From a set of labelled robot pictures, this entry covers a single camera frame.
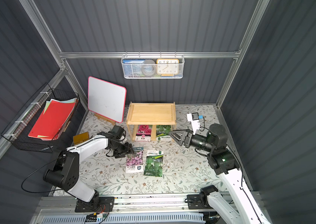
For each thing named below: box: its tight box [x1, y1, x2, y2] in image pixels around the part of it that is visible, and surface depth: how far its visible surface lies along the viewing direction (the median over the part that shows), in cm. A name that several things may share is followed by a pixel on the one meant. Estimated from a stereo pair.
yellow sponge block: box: [72, 131, 90, 145], surface depth 101 cm
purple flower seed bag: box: [125, 147, 144, 174], surface depth 91 cm
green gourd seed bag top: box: [143, 150, 164, 177], surface depth 89 cm
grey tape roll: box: [141, 59, 157, 77], surface depth 89 cm
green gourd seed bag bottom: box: [155, 125, 172, 141], surface depth 101 cm
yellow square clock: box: [156, 58, 179, 77], surface depth 90 cm
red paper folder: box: [27, 98, 78, 141], surface depth 75 cm
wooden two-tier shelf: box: [125, 101, 177, 142], surface depth 90 cm
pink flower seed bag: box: [135, 124, 152, 142], surface depth 101 cm
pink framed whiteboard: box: [87, 76, 127, 124], surface depth 103 cm
